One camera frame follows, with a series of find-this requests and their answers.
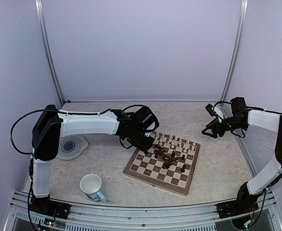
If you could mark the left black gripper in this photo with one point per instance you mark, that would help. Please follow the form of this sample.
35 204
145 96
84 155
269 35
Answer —
145 147

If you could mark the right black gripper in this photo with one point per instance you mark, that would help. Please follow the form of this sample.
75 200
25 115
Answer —
215 125

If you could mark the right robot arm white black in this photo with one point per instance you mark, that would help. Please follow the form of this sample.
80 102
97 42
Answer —
266 141

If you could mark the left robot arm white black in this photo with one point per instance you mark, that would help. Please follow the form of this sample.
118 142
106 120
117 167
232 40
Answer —
53 124

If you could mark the pile of dark pieces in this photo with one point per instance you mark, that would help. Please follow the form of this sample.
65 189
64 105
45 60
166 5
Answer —
167 159

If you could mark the wooden chess board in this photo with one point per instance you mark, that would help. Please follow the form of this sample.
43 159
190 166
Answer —
147 169

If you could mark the white bishop piece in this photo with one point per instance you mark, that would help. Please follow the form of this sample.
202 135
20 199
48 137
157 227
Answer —
171 137

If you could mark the white rook right piece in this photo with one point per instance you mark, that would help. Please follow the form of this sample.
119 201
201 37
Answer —
194 147

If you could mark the white king piece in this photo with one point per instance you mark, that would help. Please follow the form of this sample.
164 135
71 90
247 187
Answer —
180 141

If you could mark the light blue mug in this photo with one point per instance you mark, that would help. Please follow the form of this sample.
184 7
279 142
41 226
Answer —
91 185

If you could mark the grey silicone round lid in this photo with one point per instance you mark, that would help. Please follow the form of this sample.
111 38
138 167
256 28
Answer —
71 147

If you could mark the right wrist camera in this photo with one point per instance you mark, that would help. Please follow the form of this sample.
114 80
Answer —
214 111

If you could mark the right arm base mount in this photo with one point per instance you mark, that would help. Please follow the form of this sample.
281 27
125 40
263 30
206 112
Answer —
235 207

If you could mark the front aluminium rail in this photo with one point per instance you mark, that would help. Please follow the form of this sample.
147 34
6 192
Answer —
87 217

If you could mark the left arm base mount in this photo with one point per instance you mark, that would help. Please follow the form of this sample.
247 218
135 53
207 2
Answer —
48 207

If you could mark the right aluminium frame post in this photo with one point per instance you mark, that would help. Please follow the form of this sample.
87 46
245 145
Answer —
236 49

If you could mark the aluminium frame post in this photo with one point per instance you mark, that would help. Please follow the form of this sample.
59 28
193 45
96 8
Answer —
236 49
48 52

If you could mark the left aluminium frame post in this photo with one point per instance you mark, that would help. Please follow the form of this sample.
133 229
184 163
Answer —
48 52

